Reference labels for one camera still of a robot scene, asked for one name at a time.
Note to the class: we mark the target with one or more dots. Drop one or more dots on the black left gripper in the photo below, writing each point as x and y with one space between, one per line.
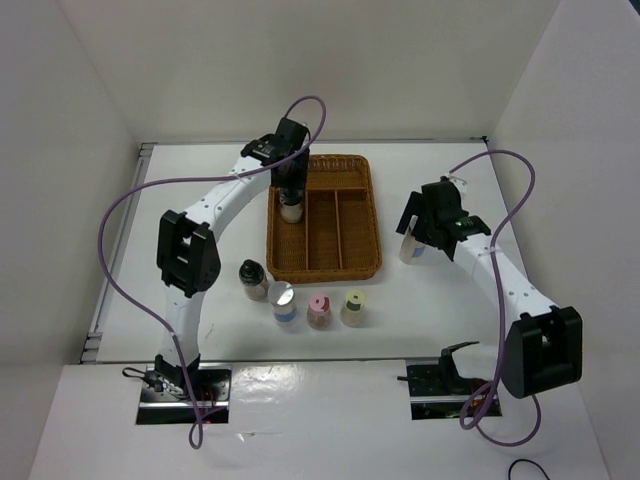
300 178

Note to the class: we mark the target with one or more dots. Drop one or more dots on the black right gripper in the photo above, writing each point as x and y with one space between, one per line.
416 206

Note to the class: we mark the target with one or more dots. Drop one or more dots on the silver-capped white spice bottle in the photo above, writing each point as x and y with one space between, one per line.
411 249

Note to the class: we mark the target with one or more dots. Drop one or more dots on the black-capped white spice bottle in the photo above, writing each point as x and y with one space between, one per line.
291 204

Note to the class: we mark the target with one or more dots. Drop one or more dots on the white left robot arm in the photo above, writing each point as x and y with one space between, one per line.
187 252

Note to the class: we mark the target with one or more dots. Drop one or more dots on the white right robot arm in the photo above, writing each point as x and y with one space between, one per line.
543 346

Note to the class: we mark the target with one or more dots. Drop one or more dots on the brown wicker divided tray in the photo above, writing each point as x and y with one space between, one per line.
337 238

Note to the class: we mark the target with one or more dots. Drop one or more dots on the yellow-capped spice bottle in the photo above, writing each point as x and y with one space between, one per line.
353 311

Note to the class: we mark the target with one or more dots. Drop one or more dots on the pink-capped spice bottle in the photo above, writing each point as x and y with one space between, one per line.
319 315

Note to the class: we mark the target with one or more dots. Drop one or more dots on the black-capped brown spice bottle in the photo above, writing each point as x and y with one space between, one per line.
254 280

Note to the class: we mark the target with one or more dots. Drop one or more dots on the silver-capped blue-label bottle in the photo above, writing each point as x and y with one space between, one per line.
281 297

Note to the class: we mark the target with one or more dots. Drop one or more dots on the aluminium table edge rail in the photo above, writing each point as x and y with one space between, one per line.
128 207

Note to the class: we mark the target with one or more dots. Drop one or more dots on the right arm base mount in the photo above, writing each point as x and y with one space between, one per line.
436 390

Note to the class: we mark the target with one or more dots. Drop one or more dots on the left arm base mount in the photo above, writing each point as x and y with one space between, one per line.
162 403

